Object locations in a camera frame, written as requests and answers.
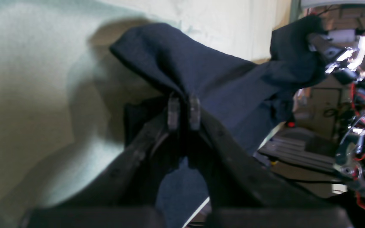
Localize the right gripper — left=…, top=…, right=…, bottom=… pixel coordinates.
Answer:
left=307, top=29, right=365, bottom=74

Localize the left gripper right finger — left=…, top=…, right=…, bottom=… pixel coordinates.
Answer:
left=189, top=95, right=353, bottom=228

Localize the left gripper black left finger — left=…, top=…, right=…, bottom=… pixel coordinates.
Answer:
left=19, top=97, right=181, bottom=228

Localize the black T-shirt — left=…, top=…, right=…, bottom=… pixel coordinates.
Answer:
left=110, top=15, right=325, bottom=228

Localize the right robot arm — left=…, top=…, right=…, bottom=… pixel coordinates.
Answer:
left=307, top=30, right=365, bottom=211

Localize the light green table cloth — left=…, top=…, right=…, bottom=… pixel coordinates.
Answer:
left=0, top=0, right=293, bottom=227

